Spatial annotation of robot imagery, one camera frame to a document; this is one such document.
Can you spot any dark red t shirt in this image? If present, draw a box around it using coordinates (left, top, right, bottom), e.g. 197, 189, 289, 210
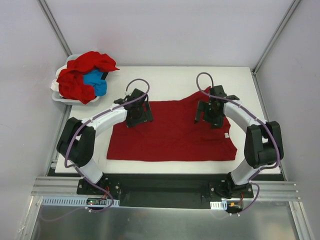
106, 91, 237, 162

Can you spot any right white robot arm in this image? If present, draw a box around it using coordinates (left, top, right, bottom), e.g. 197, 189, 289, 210
194, 85, 284, 199

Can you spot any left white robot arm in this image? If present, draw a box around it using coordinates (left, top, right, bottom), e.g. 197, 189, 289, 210
56, 88, 153, 195

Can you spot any blue t shirt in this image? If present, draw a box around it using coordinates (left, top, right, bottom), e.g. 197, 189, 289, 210
83, 69, 108, 97

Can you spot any bright red t shirt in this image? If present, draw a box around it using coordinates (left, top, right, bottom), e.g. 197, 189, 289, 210
57, 51, 118, 105

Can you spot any grey laundry basket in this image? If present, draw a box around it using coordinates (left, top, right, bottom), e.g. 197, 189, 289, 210
52, 54, 100, 105

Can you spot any white t shirt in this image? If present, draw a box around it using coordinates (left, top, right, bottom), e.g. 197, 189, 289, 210
50, 65, 67, 92

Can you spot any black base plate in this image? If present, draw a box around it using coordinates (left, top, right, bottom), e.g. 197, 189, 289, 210
76, 173, 254, 209

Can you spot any right grey cable duct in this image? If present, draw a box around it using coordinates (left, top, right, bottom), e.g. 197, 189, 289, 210
210, 200, 228, 211

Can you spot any grey cable duct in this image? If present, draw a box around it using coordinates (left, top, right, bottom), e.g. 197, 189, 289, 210
210, 200, 228, 211
42, 196, 120, 208

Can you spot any aluminium rail frame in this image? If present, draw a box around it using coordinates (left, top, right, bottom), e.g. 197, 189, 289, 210
30, 176, 302, 202

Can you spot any left grey cable duct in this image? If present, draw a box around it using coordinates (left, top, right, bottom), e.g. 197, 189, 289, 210
42, 196, 120, 208

